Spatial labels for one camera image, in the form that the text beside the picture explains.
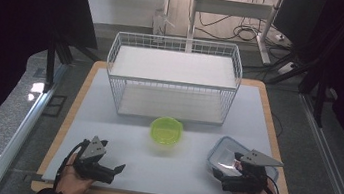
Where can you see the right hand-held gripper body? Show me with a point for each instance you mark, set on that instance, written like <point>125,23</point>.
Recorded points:
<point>250,174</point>

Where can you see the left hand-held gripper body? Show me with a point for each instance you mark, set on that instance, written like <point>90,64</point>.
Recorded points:
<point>93,154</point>

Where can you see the clear lidded food container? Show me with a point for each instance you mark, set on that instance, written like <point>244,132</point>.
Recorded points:
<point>223,154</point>

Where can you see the green plastic bowl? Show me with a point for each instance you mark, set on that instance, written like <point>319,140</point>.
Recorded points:
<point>166,130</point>

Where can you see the white table mat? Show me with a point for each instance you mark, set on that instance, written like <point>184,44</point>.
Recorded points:
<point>104,135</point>

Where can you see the black metal stand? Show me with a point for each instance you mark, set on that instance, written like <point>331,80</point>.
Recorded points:
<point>51,61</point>
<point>320,96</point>

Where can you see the white power strip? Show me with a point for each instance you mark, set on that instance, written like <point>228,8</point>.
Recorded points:
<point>287,68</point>

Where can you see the clear plastic bottle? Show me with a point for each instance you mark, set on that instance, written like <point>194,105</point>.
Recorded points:
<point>160,23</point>

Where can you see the white metal desk frame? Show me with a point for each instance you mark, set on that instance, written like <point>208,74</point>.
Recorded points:
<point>232,8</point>

